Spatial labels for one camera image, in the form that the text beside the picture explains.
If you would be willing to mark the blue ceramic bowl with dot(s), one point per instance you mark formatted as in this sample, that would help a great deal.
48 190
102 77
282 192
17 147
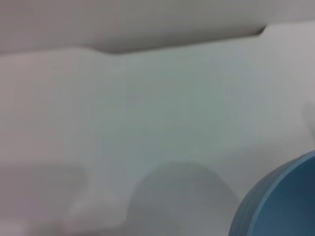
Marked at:
283 201

